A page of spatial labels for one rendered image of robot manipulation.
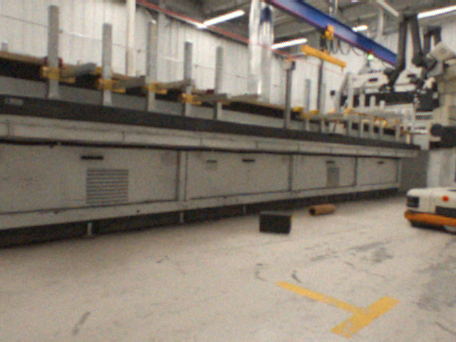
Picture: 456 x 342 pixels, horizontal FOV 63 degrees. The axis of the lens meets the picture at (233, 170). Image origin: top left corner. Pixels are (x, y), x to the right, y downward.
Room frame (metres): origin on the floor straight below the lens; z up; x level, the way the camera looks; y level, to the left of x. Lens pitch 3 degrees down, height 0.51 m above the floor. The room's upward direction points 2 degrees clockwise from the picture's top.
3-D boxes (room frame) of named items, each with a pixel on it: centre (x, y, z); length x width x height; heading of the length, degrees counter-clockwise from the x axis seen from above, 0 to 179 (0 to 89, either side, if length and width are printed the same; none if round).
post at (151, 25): (2.01, 0.47, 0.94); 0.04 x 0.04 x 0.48; 46
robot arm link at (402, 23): (2.91, -1.26, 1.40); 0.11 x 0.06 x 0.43; 132
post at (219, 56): (2.36, 0.12, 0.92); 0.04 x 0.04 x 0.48; 46
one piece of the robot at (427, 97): (2.91, -1.54, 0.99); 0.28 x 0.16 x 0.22; 131
